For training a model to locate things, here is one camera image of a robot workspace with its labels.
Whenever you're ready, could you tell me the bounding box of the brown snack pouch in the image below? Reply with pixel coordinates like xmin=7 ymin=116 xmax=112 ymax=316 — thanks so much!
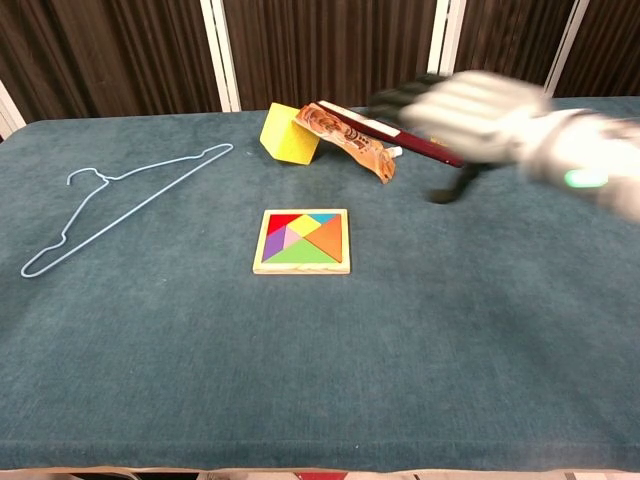
xmin=294 ymin=101 xmax=404 ymax=186

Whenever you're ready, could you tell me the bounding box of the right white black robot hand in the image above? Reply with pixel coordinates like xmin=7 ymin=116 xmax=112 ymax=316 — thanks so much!
xmin=368 ymin=68 xmax=552 ymax=205

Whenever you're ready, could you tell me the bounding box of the blue table cloth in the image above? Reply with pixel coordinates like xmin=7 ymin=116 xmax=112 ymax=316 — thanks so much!
xmin=0 ymin=94 xmax=640 ymax=474

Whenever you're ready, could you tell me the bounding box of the tangram puzzle tray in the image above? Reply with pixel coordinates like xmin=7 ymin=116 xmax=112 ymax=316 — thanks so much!
xmin=251 ymin=208 xmax=353 ymax=276

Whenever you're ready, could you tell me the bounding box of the white partition post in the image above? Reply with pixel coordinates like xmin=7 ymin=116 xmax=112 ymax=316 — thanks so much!
xmin=543 ymin=0 xmax=592 ymax=100
xmin=426 ymin=0 xmax=467 ymax=77
xmin=0 ymin=78 xmax=27 ymax=142
xmin=199 ymin=0 xmax=242 ymax=113

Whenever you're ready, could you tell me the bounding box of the light blue wire hanger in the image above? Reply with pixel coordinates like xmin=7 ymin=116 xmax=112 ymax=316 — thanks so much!
xmin=20 ymin=142 xmax=235 ymax=278

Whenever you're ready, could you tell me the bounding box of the dark red folding fan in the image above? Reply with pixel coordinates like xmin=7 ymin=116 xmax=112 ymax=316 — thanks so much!
xmin=314 ymin=99 xmax=467 ymax=169

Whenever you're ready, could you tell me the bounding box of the yellow hexagonal block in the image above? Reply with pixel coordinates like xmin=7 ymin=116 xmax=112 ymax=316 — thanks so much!
xmin=259 ymin=101 xmax=322 ymax=167

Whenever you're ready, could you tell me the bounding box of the red triangle tangram piece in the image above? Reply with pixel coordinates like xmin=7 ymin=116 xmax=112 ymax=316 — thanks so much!
xmin=267 ymin=213 xmax=297 ymax=237

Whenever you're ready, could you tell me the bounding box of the green triangle tangram piece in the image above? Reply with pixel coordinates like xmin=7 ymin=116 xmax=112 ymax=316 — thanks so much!
xmin=263 ymin=236 xmax=342 ymax=264

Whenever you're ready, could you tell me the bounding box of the yellow square tangram piece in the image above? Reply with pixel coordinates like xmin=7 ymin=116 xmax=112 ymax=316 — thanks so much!
xmin=285 ymin=213 xmax=323 ymax=239

